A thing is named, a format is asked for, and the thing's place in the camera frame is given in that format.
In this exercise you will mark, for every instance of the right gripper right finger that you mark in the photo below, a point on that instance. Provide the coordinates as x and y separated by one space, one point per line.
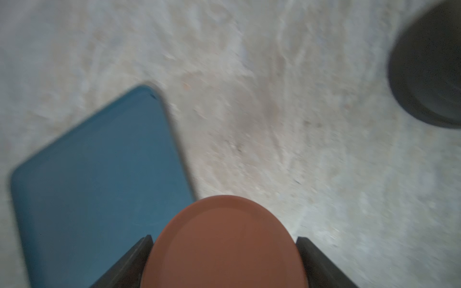
321 272

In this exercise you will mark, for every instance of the blue tray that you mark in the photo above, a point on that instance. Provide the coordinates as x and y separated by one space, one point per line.
83 201

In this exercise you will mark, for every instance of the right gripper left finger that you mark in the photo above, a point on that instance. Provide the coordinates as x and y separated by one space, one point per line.
127 271

